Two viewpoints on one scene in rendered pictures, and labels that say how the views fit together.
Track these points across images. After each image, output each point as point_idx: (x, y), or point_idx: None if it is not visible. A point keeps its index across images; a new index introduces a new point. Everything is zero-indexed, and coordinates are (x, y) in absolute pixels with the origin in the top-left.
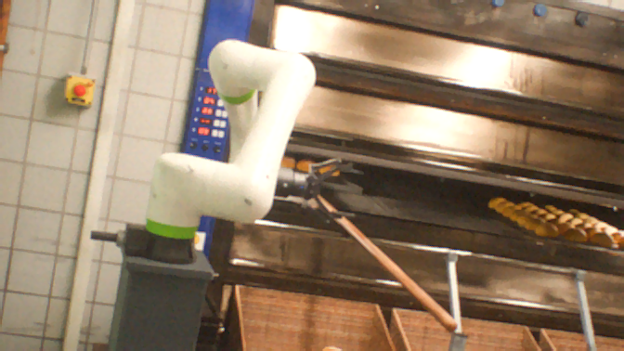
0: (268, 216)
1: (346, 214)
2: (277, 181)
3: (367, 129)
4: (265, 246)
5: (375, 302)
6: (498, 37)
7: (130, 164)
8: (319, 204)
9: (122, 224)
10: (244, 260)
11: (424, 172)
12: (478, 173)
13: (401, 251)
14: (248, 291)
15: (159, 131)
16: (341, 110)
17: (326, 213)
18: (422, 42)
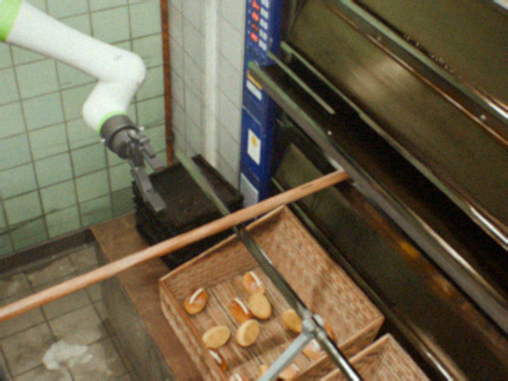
0: (306, 155)
1: (155, 203)
2: (100, 132)
3: (378, 107)
4: (304, 182)
5: (384, 312)
6: None
7: (227, 45)
8: (137, 178)
9: (226, 98)
10: (286, 186)
11: (378, 202)
12: (439, 249)
13: (416, 278)
14: (288, 216)
15: (239, 22)
16: (362, 68)
17: (141, 190)
18: (459, 4)
